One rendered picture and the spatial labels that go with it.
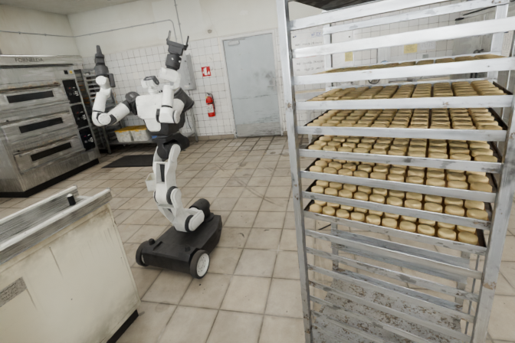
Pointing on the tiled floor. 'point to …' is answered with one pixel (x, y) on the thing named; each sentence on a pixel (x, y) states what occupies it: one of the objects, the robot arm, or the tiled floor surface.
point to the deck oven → (41, 124)
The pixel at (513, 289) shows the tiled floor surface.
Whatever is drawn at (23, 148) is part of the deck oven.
